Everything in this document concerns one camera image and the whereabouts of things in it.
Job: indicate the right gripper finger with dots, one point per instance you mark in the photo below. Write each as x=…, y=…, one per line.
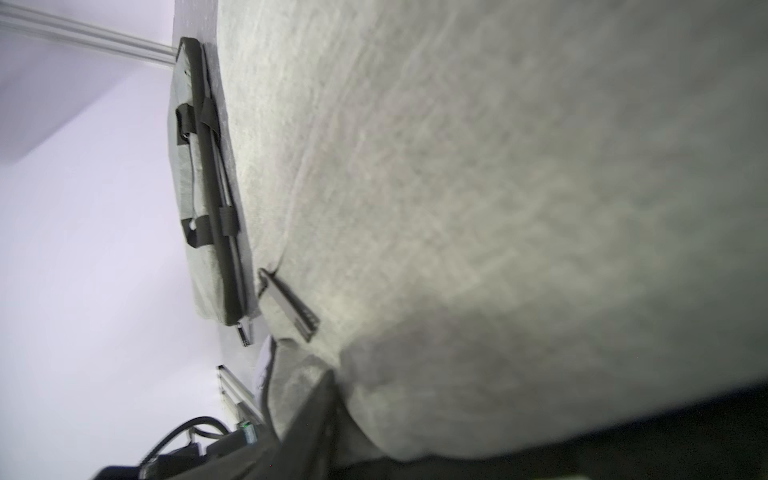
x=305, y=452

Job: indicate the grey laptop bag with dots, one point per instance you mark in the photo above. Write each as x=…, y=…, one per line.
x=208, y=216
x=516, y=221

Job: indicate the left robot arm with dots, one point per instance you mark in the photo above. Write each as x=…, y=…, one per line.
x=194, y=443

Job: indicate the aluminium front rail frame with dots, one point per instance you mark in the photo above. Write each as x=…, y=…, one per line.
x=238, y=400

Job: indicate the aluminium wall rail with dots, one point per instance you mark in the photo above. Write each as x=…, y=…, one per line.
x=34, y=23

